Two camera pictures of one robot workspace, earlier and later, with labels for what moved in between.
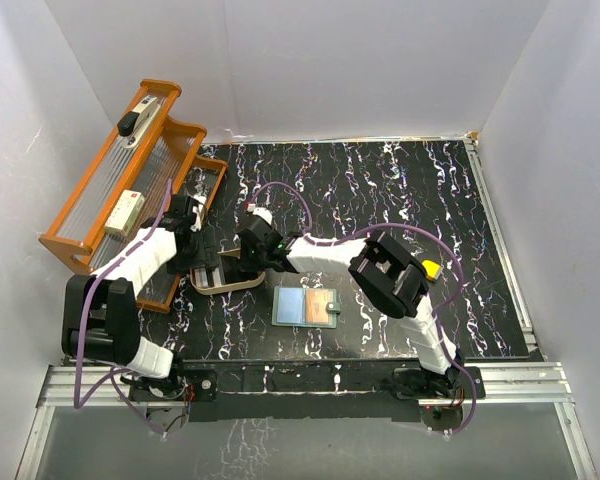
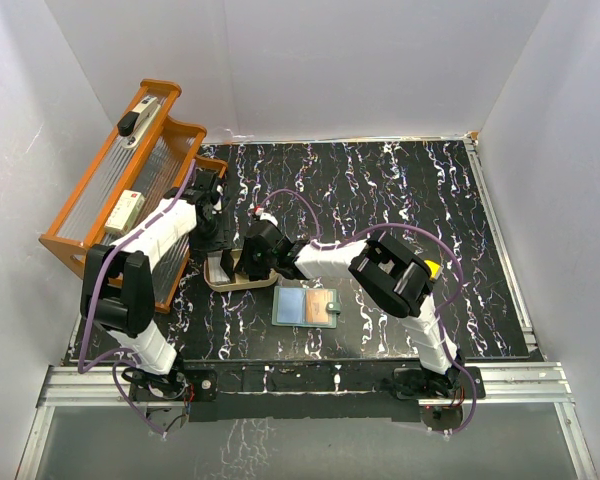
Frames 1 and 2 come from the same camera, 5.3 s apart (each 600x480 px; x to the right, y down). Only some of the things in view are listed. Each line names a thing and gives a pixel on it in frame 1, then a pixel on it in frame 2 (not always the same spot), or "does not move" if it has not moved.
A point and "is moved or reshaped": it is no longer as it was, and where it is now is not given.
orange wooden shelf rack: (152, 159) does not move
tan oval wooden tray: (227, 276) is moved or reshaped
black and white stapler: (133, 125) does not move
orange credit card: (316, 306) does not move
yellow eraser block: (431, 269) does not move
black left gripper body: (200, 254) -> (212, 235)
